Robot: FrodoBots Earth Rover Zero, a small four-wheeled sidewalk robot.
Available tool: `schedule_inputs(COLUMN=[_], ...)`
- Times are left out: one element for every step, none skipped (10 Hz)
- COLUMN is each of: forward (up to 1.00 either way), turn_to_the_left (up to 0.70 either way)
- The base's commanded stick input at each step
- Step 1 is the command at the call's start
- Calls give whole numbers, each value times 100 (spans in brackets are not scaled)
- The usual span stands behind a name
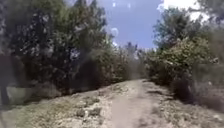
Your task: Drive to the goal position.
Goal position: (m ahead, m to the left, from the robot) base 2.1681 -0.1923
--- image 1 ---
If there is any row of green trees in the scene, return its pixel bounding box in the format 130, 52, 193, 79
0, 0, 148, 107

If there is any row of green bushes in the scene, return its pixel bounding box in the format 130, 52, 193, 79
142, 0, 224, 111

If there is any pale dirt path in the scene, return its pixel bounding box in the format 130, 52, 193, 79
105, 78, 174, 128

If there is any dry grass verge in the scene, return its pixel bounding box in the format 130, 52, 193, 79
0, 81, 132, 128
142, 79, 224, 128

